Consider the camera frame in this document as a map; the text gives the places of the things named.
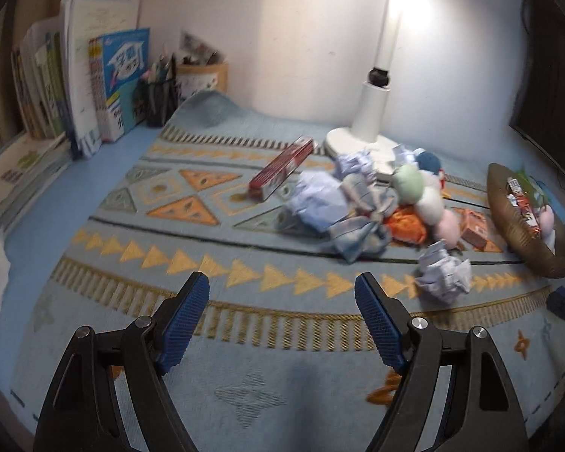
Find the stack of flat books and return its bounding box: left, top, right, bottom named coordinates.
left=0, top=134, right=71, bottom=236

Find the orange cardboard box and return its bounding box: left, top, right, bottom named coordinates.
left=459, top=209, right=490, bottom=251

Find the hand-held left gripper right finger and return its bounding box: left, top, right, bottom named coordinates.
left=354, top=271, right=531, bottom=452

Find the white paper ball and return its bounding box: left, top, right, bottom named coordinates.
left=282, top=169, right=354, bottom=236
left=414, top=240, right=472, bottom=302

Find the blue plush toy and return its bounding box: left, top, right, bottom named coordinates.
left=414, top=150, right=443, bottom=173

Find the grey striped cloth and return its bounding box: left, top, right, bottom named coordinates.
left=327, top=217, right=391, bottom=262

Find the row of upright books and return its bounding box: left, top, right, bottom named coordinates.
left=10, top=16, right=71, bottom=139

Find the black flat screen television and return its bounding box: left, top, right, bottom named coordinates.
left=508, top=0, right=565, bottom=189

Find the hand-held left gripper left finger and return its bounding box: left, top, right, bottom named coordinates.
left=32, top=271, right=211, bottom=452

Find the brown ribbed glass bowl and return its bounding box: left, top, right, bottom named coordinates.
left=487, top=164, right=565, bottom=279

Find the blue cover book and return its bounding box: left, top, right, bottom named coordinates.
left=89, top=27, right=150, bottom=143

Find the wooden desk organizer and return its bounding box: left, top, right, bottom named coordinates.
left=175, top=32, right=229, bottom=104

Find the long red cardboard box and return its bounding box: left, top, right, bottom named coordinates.
left=249, top=136, right=316, bottom=201

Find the red brown snack packet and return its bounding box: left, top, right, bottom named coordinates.
left=506, top=176, right=544, bottom=236

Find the patterned blue table mat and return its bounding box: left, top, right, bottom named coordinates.
left=9, top=89, right=565, bottom=452

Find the pile of papers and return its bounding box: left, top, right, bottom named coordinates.
left=334, top=148, right=399, bottom=220

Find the white paper booklet stack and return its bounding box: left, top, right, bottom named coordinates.
left=59, top=0, right=139, bottom=158

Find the small white paper scrap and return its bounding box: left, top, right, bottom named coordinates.
left=392, top=145, right=417, bottom=166

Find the black mesh pen holder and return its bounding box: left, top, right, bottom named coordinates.
left=136, top=52, right=180, bottom=128

